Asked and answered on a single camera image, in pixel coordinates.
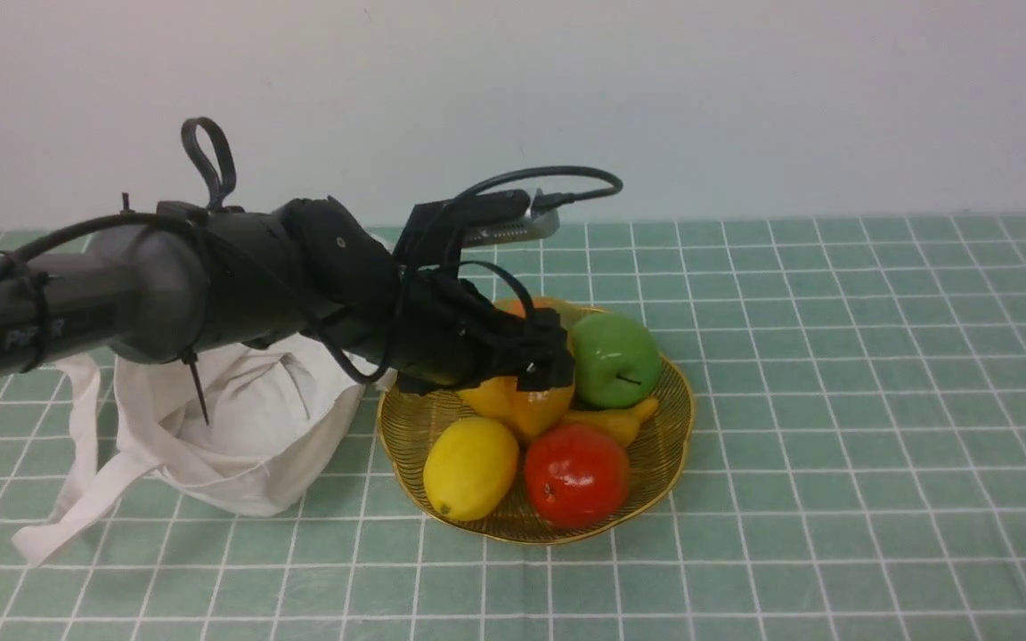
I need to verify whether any white cloth tote bag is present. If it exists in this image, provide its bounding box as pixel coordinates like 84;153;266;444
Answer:
12;336;365;565

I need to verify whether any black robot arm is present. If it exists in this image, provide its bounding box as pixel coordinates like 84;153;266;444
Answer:
0;198;575;394

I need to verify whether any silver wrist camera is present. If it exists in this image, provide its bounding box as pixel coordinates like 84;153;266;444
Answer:
395;189;561;268

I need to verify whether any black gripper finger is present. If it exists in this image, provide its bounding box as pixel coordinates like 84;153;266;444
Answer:
516;323;575;391

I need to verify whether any black cable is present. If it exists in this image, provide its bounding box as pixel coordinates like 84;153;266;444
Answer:
0;117;624;499

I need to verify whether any gold wire fruit basket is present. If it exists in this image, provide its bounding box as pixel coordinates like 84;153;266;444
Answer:
376;354;696;545

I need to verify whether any yellow lemon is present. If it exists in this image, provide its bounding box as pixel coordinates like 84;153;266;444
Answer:
423;417;518;521

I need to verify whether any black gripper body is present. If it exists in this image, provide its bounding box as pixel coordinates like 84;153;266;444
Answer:
326;267;558;397

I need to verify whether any green checkered tablecloth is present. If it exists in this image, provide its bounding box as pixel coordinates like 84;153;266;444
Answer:
0;216;1026;640

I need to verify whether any green apple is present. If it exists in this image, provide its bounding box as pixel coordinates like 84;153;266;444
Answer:
570;312;663;410

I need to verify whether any orange yellow mango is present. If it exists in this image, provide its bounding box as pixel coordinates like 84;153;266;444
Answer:
457;296;581;445

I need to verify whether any yellow banana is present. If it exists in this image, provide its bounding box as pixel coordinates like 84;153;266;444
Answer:
561;397;659;448

